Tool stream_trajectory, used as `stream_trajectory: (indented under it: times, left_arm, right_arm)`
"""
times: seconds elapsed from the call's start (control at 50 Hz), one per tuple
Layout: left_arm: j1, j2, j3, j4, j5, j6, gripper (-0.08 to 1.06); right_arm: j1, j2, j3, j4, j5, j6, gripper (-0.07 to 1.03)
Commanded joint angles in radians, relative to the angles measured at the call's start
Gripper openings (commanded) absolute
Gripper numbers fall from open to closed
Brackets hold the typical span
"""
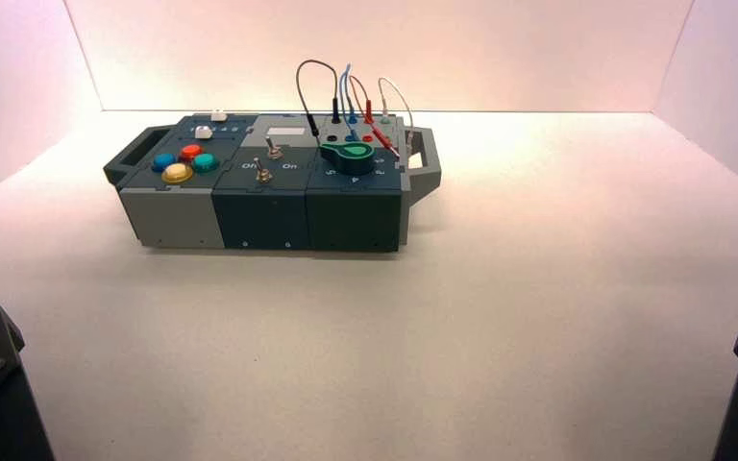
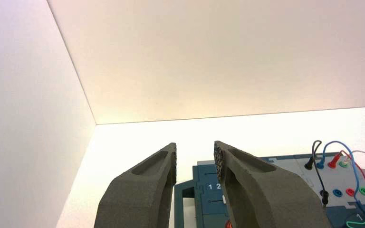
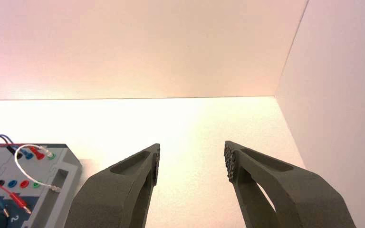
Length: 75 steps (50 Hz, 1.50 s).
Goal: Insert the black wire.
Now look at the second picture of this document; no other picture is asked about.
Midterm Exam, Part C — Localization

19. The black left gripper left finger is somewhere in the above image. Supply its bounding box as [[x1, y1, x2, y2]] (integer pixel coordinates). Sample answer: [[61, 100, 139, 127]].
[[94, 142, 177, 228]]

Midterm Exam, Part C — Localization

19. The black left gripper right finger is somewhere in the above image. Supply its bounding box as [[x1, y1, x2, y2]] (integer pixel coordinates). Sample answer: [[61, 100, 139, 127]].
[[214, 141, 333, 228]]

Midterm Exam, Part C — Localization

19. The black banana plug wire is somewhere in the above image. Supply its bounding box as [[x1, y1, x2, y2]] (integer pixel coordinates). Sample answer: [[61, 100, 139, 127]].
[[304, 140, 329, 209]]

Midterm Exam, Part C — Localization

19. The blue grey task box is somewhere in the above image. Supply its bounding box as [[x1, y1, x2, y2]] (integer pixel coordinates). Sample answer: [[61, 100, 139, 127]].
[[173, 152, 365, 228]]

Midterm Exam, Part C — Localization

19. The blue banana plug wire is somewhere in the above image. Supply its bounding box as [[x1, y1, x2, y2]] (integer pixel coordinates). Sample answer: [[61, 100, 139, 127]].
[[316, 141, 365, 219]]

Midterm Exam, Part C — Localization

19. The red banana plug wire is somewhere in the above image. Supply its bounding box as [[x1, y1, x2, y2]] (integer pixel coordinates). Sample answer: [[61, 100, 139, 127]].
[[327, 150, 365, 212]]

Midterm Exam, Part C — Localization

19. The white banana plug wire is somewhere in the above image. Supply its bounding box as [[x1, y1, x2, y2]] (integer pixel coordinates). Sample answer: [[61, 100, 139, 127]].
[[339, 150, 365, 168]]

